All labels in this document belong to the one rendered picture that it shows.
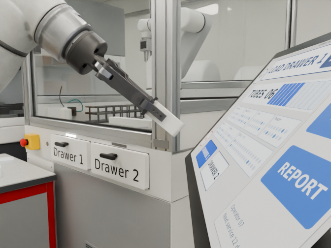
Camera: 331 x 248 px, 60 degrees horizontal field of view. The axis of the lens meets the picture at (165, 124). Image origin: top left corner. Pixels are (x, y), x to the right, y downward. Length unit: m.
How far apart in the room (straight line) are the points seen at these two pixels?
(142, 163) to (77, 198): 0.48
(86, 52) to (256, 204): 0.37
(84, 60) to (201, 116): 0.49
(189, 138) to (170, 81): 0.19
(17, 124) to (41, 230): 0.81
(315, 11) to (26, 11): 3.74
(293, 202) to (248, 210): 0.05
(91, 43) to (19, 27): 0.12
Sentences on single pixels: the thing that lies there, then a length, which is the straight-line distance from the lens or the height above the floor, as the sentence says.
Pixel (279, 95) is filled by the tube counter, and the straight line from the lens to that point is 0.43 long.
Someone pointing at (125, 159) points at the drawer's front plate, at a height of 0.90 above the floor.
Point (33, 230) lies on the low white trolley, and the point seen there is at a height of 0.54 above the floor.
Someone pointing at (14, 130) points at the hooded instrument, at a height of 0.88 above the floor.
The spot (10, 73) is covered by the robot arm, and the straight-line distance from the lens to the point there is 0.60.
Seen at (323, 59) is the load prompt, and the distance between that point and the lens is 0.41.
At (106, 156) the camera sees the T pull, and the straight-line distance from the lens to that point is 0.95.
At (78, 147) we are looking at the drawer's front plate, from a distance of 1.16.
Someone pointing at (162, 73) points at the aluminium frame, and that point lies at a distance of 0.81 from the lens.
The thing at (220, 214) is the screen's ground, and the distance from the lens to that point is 0.30.
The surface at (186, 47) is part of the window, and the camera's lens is 0.87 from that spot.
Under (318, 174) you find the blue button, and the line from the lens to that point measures 0.23.
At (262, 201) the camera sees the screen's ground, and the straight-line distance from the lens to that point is 0.26.
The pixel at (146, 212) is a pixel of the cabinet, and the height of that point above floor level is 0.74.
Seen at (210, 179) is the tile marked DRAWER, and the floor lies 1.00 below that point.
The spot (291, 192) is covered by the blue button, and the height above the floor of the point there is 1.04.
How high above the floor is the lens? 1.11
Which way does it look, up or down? 6 degrees down
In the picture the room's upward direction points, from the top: straight up
